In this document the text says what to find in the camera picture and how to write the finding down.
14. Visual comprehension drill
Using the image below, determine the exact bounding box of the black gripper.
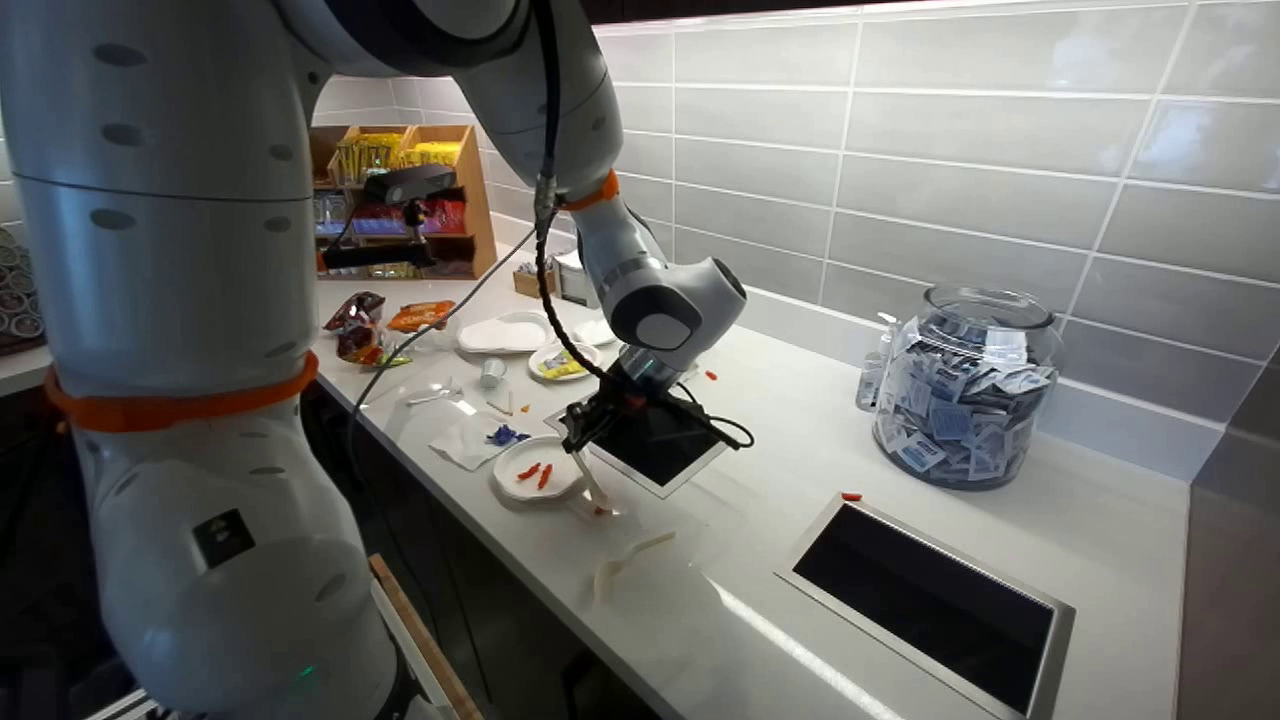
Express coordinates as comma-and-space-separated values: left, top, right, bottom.
556, 368, 662, 458

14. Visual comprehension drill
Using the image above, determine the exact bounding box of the cream plastic spoon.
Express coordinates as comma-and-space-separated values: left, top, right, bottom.
573, 446, 622, 525

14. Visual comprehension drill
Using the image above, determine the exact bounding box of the steel framed counter hole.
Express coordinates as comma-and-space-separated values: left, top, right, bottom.
551, 389, 740, 501
778, 491, 1082, 720

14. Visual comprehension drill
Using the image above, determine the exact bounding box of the plate with yellow food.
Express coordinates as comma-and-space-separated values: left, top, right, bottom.
525, 342, 595, 389

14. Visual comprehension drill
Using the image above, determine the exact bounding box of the white paper plate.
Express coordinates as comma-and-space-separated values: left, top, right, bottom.
489, 442, 588, 509

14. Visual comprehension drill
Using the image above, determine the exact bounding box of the white plastic lid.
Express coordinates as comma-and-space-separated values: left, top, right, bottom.
452, 313, 551, 361

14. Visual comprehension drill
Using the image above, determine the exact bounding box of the clear plastic bag with blue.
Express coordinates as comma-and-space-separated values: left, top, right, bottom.
386, 377, 536, 473

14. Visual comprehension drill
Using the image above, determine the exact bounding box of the orange snack bag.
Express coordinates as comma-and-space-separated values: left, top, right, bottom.
387, 297, 460, 337

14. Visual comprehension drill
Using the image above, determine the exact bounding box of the dark snack bag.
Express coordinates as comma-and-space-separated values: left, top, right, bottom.
323, 288, 393, 374

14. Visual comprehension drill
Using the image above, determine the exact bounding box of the wooden condiment organizer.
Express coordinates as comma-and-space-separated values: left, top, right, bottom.
309, 121, 499, 279

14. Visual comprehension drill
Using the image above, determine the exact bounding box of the small clear sanitizer bottle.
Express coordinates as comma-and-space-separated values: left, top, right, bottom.
853, 313, 901, 416

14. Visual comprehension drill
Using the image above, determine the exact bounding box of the glass jar with blue packets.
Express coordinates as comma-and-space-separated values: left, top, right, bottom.
871, 279, 1063, 491

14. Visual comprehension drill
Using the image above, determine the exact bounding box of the dark woven basket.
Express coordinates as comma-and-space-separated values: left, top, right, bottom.
0, 223, 49, 356

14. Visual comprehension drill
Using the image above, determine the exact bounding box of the thin grey cable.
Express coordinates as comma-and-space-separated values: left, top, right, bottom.
349, 234, 541, 414

